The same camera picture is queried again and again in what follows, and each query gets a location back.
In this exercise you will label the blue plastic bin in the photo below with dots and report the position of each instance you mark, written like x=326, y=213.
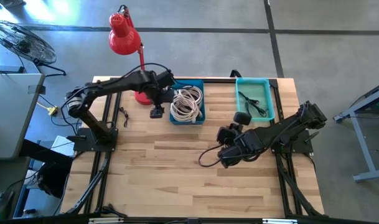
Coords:
x=186, y=122

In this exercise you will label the black clamp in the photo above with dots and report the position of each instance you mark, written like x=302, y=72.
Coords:
x=236, y=73

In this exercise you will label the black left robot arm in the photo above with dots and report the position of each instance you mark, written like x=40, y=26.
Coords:
x=114, y=82

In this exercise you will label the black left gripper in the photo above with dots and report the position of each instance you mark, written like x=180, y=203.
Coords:
x=161, y=81

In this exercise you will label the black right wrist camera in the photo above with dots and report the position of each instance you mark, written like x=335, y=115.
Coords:
x=242, y=118

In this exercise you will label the yellow power plug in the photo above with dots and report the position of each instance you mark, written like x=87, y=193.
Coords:
x=53, y=110

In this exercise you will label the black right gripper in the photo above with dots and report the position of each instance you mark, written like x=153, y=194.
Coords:
x=246, y=143

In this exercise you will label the red desk lamp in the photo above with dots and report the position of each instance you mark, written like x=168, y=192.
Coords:
x=124, y=37

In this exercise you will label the black bag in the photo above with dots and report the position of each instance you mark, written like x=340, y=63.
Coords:
x=53, y=183

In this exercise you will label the grey desk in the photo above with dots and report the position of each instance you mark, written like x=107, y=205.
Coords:
x=12, y=115

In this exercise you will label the teal plastic bin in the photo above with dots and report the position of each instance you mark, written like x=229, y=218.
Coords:
x=260, y=88

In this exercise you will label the black floor fan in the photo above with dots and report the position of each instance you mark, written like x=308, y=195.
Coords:
x=21, y=40

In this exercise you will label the black computer mouse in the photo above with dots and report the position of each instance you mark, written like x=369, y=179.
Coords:
x=2, y=203

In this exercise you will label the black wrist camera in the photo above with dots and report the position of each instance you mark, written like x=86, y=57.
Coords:
x=242, y=118
x=157, y=112

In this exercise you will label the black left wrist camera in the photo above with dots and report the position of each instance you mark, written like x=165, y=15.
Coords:
x=157, y=112

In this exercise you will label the white paper sheet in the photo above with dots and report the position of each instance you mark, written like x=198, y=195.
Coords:
x=60, y=146

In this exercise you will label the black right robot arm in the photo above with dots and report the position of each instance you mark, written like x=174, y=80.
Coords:
x=285, y=130

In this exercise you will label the silver metal bracket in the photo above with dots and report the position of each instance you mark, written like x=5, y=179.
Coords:
x=279, y=221
x=106, y=221

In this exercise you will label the grey metal stand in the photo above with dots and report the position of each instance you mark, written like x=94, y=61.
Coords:
x=363, y=149

